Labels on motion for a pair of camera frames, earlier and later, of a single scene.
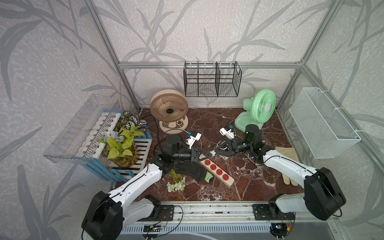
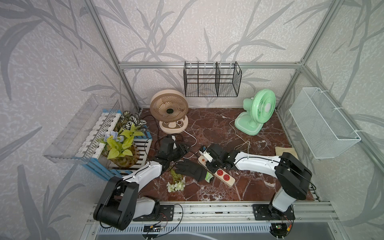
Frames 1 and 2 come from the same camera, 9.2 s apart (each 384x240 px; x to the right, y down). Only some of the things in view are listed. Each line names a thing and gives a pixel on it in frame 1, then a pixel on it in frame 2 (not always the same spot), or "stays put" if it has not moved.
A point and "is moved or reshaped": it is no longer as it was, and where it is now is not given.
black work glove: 194,170 stays put
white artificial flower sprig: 178,182 stays put
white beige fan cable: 189,133 is moved or reshaped
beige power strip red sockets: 217,171 stays put
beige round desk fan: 170,106 stays put
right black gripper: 229,150 → 208,166
